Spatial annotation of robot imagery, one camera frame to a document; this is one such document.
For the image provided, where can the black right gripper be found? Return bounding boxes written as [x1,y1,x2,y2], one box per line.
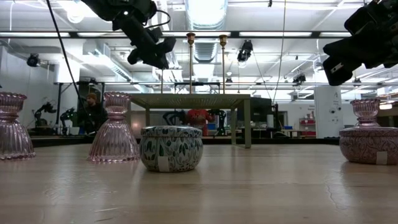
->
[322,0,398,86]

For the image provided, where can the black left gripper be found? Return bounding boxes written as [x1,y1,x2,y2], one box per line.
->
[113,9,177,70]

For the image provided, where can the tall gold candlestick holder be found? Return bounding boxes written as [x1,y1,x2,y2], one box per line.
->
[186,32,197,95]
[218,34,228,95]

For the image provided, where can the pink ribbed glass candle holder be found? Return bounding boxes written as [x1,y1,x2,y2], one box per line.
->
[349,98,382,129]
[87,91,141,163]
[0,91,36,161]

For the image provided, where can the pink patterned candle tin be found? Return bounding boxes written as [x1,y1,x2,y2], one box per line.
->
[338,126,398,166]

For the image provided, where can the blue-green floral candle tin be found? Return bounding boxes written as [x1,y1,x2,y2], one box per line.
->
[139,125,204,173]

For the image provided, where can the white pillar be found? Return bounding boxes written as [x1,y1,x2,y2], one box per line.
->
[313,85,342,139]

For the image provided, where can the green perforated metal shelf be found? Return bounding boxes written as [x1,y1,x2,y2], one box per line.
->
[129,93,252,149]

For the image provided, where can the long ceiling light bar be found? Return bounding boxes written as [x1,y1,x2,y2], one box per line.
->
[0,30,352,39]

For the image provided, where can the red storage bins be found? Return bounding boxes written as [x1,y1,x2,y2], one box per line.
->
[298,117,317,138]

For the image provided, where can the person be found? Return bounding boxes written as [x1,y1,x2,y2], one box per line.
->
[76,92,109,135]
[185,108,216,137]

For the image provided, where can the black cabinet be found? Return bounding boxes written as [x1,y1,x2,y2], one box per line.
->
[250,97,274,138]

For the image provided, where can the black ceiling camera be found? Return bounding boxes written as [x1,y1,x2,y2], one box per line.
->
[292,73,307,85]
[236,39,254,62]
[26,53,41,68]

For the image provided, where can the silver ventilation duct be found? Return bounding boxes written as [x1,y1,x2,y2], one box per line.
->
[185,0,228,31]

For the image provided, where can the black aluminium table frame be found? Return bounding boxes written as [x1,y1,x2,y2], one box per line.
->
[30,136,340,148]

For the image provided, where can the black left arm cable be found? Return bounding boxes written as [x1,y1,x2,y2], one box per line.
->
[45,0,83,106]

